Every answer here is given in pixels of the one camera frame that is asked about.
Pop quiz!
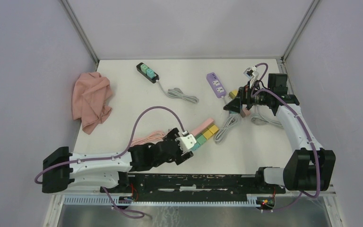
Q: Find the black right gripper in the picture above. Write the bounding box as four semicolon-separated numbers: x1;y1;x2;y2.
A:
224;81;273;114

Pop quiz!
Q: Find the yellow usb charger plug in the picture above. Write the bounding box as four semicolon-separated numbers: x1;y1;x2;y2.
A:
228;90;238;99

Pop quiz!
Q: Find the grey cable of purple strip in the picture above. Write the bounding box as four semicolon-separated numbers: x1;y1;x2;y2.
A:
213;96;242;145

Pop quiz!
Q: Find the grey cable of black strip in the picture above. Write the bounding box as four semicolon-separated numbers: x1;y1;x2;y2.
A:
250;105;284;129

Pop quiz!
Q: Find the teal charger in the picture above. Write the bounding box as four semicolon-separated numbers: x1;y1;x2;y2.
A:
140;64;149;74
191;142;201;151

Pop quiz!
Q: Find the pink power strip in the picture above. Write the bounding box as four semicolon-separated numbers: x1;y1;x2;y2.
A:
189;118;215;137

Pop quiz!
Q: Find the purple power strip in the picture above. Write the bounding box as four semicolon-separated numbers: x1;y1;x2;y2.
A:
206;72;226;98

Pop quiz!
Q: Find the green charger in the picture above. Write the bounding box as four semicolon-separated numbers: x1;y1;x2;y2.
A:
196;134;207;146

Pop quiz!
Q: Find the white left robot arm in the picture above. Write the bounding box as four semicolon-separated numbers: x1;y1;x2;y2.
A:
40;128;197;194

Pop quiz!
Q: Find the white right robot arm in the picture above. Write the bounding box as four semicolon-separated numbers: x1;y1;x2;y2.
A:
223;73;336;198

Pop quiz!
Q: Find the black power strip far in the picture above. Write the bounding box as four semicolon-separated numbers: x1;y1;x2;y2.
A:
136;62;159;84

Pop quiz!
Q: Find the pink cloth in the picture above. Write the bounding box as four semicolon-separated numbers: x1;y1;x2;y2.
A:
72;71;113;135

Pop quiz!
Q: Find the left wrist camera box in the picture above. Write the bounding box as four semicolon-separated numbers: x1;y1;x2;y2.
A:
175;131;197;153

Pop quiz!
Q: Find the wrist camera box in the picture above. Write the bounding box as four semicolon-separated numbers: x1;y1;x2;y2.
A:
175;131;197;153
243;66;259;88

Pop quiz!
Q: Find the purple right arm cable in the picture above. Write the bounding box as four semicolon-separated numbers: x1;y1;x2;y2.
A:
250;62;321;214

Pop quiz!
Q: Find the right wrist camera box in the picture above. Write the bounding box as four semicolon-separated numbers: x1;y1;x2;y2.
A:
243;66;259;88

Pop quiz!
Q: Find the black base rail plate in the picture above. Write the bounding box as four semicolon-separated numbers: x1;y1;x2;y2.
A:
107;173;286;202

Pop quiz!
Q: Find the grey cable of far strip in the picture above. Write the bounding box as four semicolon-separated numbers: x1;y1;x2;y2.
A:
156;80;199;105

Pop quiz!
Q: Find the white slotted cable duct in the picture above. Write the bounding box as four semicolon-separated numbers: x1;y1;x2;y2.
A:
63;194;276;208

